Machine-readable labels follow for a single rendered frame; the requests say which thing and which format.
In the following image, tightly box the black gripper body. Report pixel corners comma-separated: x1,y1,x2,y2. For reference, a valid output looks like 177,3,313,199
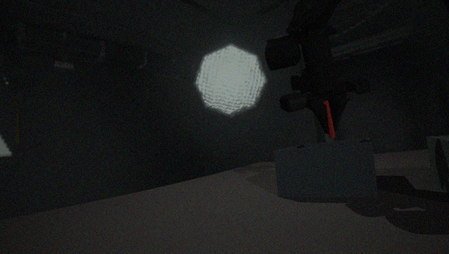
280,58,371,112

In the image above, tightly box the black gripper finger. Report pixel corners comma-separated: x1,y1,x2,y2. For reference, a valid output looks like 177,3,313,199
305,104,329,134
326,98,351,131

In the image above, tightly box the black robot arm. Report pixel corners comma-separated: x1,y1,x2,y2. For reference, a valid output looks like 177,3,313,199
265,0,342,94

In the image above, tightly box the dark red peg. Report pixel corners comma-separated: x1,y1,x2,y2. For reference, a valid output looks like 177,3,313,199
322,100,335,138

